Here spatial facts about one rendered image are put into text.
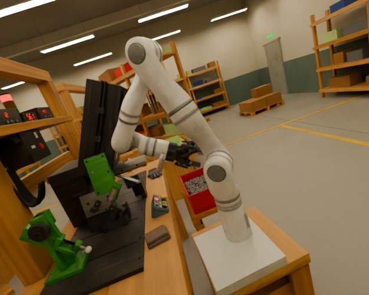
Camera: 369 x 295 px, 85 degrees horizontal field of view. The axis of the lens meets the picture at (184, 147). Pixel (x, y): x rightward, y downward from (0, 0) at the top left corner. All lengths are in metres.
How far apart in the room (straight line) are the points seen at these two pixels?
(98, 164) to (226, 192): 0.74
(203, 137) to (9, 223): 0.85
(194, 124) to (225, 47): 10.20
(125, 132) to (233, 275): 0.57
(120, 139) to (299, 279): 0.75
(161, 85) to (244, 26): 10.73
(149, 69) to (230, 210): 0.51
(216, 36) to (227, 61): 1.20
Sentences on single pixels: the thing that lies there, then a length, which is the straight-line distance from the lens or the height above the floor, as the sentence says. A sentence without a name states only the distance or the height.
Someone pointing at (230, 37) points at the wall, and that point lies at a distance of 10.94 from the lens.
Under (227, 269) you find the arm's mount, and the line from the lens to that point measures 0.75.
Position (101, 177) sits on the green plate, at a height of 1.16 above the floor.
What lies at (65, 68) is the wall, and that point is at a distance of 10.87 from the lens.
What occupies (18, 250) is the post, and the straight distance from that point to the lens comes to 1.17.
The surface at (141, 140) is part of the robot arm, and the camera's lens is 0.76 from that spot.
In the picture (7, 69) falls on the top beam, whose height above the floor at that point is 1.86.
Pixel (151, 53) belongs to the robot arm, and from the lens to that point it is 0.63.
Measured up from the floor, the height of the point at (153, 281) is 0.90.
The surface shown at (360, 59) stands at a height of 0.85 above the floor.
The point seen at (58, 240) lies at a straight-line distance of 1.03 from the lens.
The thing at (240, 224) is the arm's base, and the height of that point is 0.96.
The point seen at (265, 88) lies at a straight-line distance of 7.55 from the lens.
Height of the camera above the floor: 1.44
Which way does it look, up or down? 15 degrees down
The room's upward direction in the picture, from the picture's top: 19 degrees counter-clockwise
